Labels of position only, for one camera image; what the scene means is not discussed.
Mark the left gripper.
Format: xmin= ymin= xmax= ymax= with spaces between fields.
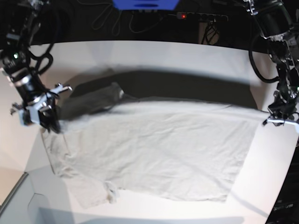
xmin=262 ymin=102 xmax=299 ymax=133

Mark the bundle of black cables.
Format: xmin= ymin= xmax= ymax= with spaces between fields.
xmin=199 ymin=21 xmax=221 ymax=45

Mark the grey tray corner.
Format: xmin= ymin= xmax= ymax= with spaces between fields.
xmin=0 ymin=172 xmax=28 ymax=213

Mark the light grey t-shirt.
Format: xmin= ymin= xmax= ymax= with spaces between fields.
xmin=41 ymin=81 xmax=269 ymax=209

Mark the black power strip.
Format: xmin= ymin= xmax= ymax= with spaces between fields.
xmin=176 ymin=12 xmax=229 ymax=23

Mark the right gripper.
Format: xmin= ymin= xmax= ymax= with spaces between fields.
xmin=10 ymin=83 xmax=72 ymax=131

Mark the blue plastic mount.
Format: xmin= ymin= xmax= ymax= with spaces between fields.
xmin=113 ymin=0 xmax=179 ymax=10

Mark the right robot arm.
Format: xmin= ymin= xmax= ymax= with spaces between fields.
xmin=0 ymin=0 xmax=72 ymax=133

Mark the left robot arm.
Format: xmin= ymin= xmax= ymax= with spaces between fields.
xmin=244 ymin=0 xmax=299 ymax=130

